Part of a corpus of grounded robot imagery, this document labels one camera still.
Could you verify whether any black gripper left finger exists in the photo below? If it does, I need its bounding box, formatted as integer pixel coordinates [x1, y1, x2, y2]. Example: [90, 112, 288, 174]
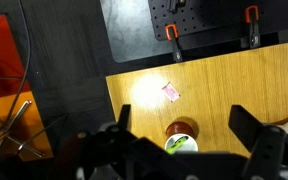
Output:
[116, 103, 132, 132]

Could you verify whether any green yellow highlighter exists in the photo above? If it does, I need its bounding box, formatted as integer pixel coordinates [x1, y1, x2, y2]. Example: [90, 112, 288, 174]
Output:
[166, 136, 189, 154]

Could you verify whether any thin grey cable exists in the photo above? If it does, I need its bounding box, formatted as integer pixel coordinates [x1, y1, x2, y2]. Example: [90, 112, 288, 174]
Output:
[2, 0, 32, 129]

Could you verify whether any pink sachet packet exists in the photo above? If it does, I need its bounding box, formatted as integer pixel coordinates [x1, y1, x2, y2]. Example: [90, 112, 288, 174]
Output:
[161, 81, 182, 103]

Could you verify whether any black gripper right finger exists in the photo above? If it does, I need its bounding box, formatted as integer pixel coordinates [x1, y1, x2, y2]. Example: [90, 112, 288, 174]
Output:
[228, 104, 288, 180]

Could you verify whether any orange black clamp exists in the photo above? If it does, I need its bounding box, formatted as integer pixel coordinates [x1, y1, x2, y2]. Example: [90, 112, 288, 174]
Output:
[240, 5, 262, 50]
[164, 23, 184, 64]

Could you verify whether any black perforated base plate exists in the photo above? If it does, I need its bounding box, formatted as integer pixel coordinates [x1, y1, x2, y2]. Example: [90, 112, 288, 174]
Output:
[147, 0, 288, 42]

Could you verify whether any red white mug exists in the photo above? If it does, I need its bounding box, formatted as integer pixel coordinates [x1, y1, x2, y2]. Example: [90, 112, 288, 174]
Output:
[164, 121, 199, 154]

